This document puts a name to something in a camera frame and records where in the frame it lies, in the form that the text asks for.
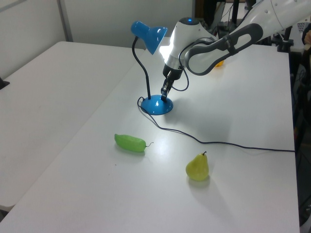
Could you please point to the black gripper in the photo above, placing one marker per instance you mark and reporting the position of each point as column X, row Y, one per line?
column 173, row 72

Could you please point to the green chili pepper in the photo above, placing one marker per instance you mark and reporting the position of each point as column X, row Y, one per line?
column 130, row 143

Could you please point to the blue desk lamp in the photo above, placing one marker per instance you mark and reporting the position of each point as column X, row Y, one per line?
column 156, row 106

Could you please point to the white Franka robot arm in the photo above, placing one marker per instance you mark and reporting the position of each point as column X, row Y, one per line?
column 184, row 36

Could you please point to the yellow bell pepper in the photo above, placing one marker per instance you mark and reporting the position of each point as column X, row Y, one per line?
column 220, row 64

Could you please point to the yellow-green pear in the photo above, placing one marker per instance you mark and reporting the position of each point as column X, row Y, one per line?
column 198, row 167

